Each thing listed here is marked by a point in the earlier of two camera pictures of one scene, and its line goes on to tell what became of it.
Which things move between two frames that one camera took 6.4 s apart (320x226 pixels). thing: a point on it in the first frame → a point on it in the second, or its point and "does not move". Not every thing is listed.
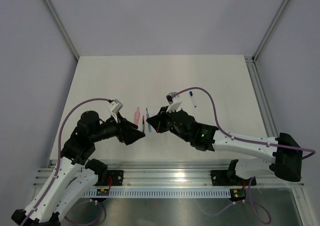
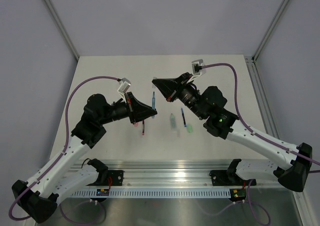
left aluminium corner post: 58,23 does not move
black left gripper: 127,132 → 138,111
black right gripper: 158,121 → 169,87
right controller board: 238,194 does not move
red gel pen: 143,124 does not move
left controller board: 103,192 does not move
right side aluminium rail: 263,107 does not move
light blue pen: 149,126 → 153,101
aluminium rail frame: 168,174 does not move
